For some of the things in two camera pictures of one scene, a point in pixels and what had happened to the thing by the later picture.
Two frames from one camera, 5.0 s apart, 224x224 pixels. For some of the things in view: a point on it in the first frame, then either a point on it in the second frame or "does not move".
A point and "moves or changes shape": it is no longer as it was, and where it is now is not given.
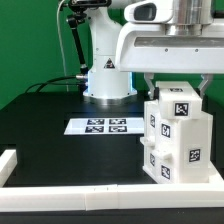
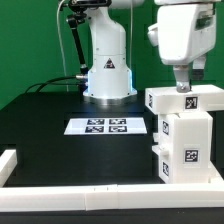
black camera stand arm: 76,18 does not move
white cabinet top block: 179,100 moves or changes shape
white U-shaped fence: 61,198 does not move
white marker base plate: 105,126 does not move
